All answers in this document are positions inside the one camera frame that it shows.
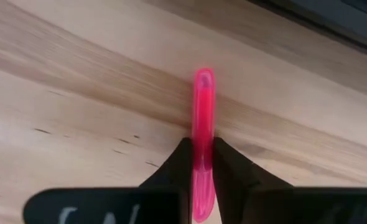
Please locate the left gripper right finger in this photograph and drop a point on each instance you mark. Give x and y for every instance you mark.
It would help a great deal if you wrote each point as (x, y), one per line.
(239, 174)

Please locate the short pink highlighter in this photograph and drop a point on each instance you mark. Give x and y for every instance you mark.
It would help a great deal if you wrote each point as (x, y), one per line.
(203, 109)

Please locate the black aluminium frame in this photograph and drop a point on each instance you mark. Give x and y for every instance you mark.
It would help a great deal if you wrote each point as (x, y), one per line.
(326, 24)

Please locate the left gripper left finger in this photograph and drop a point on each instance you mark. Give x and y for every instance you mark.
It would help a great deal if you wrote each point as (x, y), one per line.
(174, 171)

